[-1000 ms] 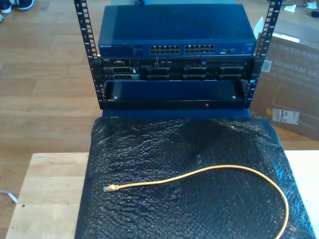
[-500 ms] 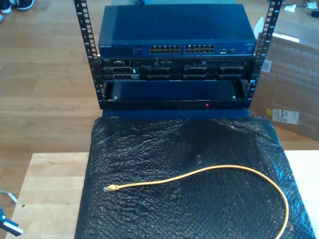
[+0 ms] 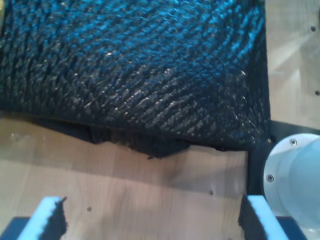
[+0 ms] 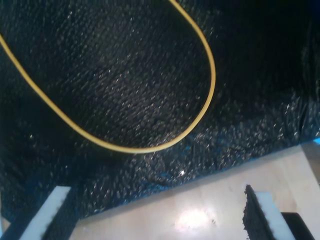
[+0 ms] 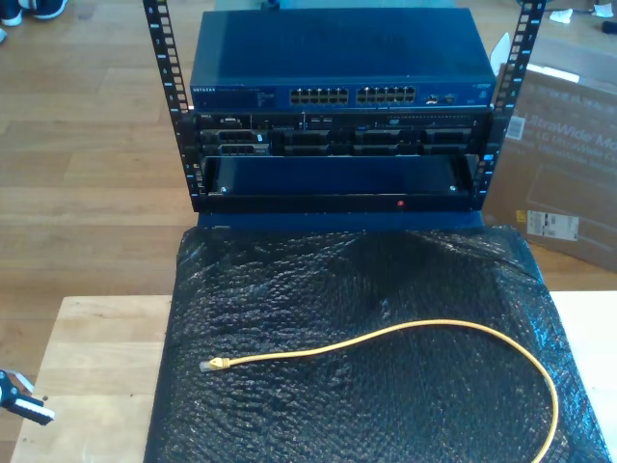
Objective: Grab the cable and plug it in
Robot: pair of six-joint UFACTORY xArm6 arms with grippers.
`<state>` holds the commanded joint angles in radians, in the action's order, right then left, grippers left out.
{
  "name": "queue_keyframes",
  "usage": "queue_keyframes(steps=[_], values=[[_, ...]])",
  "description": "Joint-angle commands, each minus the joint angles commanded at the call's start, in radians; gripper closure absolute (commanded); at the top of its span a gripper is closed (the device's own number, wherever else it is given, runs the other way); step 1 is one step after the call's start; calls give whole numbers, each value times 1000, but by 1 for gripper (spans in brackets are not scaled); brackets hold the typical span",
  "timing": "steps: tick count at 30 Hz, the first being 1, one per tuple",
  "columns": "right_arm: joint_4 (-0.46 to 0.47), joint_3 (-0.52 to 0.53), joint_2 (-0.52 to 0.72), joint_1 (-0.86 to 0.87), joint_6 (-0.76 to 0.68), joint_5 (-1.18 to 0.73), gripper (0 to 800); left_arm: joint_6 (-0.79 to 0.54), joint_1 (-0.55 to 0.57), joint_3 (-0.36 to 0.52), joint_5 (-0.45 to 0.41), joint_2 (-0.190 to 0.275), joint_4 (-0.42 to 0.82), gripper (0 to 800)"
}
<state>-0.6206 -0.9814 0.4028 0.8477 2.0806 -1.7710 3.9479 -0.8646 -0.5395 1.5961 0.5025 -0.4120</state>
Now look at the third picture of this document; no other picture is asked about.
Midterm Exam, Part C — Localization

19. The black bubble wrap mat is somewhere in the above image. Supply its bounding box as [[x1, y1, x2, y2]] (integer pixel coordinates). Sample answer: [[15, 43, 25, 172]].
[[0, 0, 272, 161]]

